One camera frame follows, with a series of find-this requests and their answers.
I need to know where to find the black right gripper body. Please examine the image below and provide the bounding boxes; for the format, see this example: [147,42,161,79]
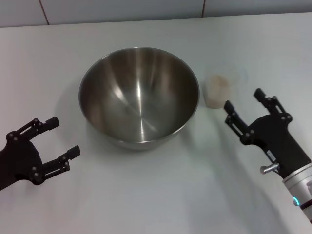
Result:
[240,113,312,180]

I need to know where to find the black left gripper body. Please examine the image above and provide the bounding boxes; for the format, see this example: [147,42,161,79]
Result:
[0,132,44,191]

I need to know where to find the clear plastic measuring cup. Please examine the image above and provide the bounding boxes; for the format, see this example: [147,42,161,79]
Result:
[203,62,247,109]

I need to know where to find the white uncooked rice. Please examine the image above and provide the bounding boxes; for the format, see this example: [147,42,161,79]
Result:
[205,75,232,108]

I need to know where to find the stainless steel mixing bowl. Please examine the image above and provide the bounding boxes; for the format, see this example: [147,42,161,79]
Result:
[78,46,200,151]

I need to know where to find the white backdrop panel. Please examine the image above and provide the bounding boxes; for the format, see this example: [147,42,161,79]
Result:
[0,0,49,28]
[40,0,206,25]
[201,0,312,19]

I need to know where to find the right gripper cable with connector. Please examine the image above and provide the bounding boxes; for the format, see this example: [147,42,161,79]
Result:
[260,162,280,174]

